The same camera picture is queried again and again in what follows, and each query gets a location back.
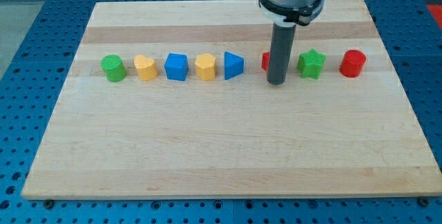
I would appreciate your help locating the yellow heart block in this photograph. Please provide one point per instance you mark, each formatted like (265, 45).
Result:
(146, 67)

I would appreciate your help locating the blue cube block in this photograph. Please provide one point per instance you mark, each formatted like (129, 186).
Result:
(176, 67)

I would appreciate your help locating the blue triangle block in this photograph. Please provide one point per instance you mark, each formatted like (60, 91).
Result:
(233, 65)

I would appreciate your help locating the green star block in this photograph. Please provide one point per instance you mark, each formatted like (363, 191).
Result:
(310, 64)

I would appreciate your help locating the red block behind rod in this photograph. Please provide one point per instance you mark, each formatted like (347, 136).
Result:
(265, 61)

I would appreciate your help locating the light wooden board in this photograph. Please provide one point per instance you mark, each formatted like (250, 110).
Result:
(335, 137)

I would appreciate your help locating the red cylinder block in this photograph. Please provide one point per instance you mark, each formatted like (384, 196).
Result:
(352, 63)

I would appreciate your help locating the yellow hexagon block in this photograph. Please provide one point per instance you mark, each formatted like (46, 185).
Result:
(205, 66)

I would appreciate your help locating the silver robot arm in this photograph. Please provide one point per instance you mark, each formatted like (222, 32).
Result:
(286, 15)

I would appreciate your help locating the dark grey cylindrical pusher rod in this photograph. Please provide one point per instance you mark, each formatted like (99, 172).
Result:
(282, 39)

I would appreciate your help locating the green cylinder block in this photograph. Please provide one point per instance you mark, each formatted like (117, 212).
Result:
(113, 68)

